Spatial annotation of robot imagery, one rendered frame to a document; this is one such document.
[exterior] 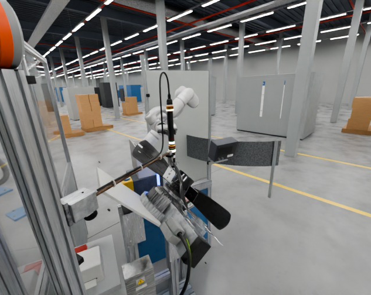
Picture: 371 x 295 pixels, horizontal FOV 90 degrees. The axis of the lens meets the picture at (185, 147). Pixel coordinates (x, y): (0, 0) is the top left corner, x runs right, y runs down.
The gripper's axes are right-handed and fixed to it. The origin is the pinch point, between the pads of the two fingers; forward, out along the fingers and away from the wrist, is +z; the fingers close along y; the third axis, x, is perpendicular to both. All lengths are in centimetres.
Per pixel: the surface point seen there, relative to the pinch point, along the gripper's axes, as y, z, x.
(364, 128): -782, -163, -127
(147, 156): 16.5, 3.3, -11.4
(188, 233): 12, 42, -37
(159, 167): 11.2, 5.8, -18.3
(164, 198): 13.1, 16.2, -32.9
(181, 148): -94, -179, -77
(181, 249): 17, 45, -41
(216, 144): -58, -31, -26
